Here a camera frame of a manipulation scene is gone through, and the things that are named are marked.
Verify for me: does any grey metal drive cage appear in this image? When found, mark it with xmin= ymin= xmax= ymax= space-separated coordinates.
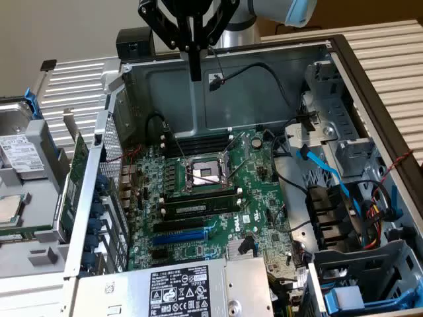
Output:
xmin=284 ymin=61 xmax=384 ymax=186

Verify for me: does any black box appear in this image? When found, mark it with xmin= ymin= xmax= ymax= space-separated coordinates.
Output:
xmin=116 ymin=28 xmax=156 ymax=64

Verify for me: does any empty black RAM slot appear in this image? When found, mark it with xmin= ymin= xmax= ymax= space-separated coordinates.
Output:
xmin=161 ymin=130 xmax=234 ymax=148
xmin=158 ymin=188 xmax=245 ymax=203
xmin=161 ymin=140 xmax=234 ymax=158

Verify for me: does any blue disk bay rail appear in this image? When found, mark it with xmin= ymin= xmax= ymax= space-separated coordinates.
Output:
xmin=325 ymin=283 xmax=423 ymax=313

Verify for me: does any black fan shroud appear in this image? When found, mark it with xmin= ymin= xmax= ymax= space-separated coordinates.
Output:
xmin=305 ymin=184 xmax=364 ymax=254

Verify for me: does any metal socket locking lever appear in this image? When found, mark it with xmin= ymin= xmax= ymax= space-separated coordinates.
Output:
xmin=229 ymin=157 xmax=250 ymax=181
xmin=223 ymin=131 xmax=246 ymax=159

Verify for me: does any silver chipset heat sink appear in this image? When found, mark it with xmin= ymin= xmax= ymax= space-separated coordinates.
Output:
xmin=227 ymin=239 xmax=259 ymax=259

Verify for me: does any grey parts rack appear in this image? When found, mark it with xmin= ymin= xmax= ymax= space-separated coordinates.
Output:
xmin=0 ymin=95 xmax=79 ymax=278

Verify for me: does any black looped wire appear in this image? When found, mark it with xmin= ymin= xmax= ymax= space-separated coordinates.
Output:
xmin=145 ymin=112 xmax=171 ymax=143

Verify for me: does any green Dell motherboard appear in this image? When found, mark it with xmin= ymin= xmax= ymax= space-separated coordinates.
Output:
xmin=127 ymin=128 xmax=310 ymax=275

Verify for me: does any silver CPU chip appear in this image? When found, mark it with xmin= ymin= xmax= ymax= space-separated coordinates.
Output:
xmin=0 ymin=194 xmax=26 ymax=227

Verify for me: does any red black twisted wire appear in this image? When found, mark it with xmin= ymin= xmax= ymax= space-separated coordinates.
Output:
xmin=106 ymin=144 xmax=143 ymax=164
xmin=379 ymin=149 xmax=414 ymax=188

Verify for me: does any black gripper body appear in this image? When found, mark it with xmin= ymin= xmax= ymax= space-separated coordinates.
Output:
xmin=157 ymin=0 xmax=233 ymax=20

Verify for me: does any blue slot retention clip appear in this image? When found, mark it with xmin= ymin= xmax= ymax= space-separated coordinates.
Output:
xmin=81 ymin=252 xmax=97 ymax=271
xmin=95 ymin=174 xmax=110 ymax=194
xmin=84 ymin=234 xmax=100 ymax=254
xmin=91 ymin=200 xmax=107 ymax=219
xmin=87 ymin=217 xmax=104 ymax=237

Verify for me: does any black capped metal post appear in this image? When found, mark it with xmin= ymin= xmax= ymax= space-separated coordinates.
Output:
xmin=34 ymin=59 xmax=58 ymax=100

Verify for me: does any blue SATA wire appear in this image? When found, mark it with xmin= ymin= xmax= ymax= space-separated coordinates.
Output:
xmin=296 ymin=147 xmax=362 ymax=217

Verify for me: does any installed black RAM stick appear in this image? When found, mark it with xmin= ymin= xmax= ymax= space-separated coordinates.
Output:
xmin=163 ymin=197 xmax=239 ymax=217

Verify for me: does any coloured power wire bundle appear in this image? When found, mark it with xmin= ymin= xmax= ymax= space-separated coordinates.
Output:
xmin=360 ymin=183 xmax=386 ymax=250

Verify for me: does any metal CPU socket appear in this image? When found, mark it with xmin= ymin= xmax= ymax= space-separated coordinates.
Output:
xmin=180 ymin=153 xmax=232 ymax=196

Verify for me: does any black plug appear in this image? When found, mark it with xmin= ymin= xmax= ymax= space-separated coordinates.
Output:
xmin=237 ymin=234 xmax=256 ymax=256

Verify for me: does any black SATA power wire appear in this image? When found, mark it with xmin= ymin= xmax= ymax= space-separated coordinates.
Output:
xmin=208 ymin=62 xmax=303 ymax=118

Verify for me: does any long black expansion slot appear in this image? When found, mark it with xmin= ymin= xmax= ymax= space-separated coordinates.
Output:
xmin=153 ymin=218 xmax=205 ymax=234

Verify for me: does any grey power supply unit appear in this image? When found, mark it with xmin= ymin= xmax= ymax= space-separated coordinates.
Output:
xmin=64 ymin=256 xmax=276 ymax=317

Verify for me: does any grey disk bay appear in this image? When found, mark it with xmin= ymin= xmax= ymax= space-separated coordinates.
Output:
xmin=307 ymin=239 xmax=423 ymax=317

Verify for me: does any green graphics card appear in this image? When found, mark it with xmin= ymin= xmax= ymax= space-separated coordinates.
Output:
xmin=52 ymin=108 xmax=91 ymax=242

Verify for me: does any blue expansion slot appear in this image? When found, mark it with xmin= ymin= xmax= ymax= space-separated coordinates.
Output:
xmin=151 ymin=230 xmax=208 ymax=246

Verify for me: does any silver hard disk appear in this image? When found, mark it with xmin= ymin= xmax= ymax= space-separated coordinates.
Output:
xmin=0 ymin=102 xmax=46 ymax=181

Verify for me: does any open metal PC case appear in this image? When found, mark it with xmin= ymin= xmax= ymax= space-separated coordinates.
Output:
xmin=62 ymin=32 xmax=423 ymax=317

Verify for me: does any green RAM stick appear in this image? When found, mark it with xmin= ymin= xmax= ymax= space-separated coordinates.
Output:
xmin=0 ymin=226 xmax=56 ymax=241

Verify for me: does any black curved wire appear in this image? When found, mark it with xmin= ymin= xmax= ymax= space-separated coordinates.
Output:
xmin=270 ymin=130 xmax=313 ymax=199

